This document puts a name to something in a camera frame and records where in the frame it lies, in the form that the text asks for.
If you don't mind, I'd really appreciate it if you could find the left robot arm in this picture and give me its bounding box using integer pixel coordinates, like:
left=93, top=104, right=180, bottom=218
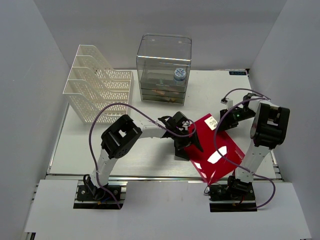
left=83, top=111, right=203, bottom=200

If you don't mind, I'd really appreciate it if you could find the blue cleaning gel jar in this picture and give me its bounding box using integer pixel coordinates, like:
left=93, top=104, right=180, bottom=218
left=173, top=67, right=187, bottom=86

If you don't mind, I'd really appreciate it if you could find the white plastic file rack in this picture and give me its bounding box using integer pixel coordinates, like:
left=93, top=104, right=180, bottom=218
left=63, top=44, right=134, bottom=124

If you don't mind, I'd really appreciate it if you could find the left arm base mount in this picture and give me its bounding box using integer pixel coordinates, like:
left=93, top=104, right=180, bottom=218
left=73, top=174, right=126, bottom=210

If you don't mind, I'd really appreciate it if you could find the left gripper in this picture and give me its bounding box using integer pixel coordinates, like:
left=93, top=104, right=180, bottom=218
left=170, top=128, right=202, bottom=161

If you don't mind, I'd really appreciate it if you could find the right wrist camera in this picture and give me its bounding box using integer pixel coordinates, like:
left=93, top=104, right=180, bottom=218
left=220, top=97, right=234, bottom=110

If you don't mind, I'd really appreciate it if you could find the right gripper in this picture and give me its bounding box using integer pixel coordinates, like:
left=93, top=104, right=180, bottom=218
left=215, top=108, right=255, bottom=133

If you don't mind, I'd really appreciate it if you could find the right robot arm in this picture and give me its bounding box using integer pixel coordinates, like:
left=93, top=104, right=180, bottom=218
left=185, top=93, right=290, bottom=200

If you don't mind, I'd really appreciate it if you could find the clear acrylic drawer organizer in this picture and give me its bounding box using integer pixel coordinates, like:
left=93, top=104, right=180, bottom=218
left=136, top=33, right=192, bottom=105

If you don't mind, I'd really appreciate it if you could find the dark label sticker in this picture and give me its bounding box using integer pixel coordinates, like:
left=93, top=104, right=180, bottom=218
left=229, top=71, right=247, bottom=76

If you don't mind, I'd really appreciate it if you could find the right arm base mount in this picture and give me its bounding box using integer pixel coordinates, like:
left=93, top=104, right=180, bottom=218
left=204, top=184, right=258, bottom=213

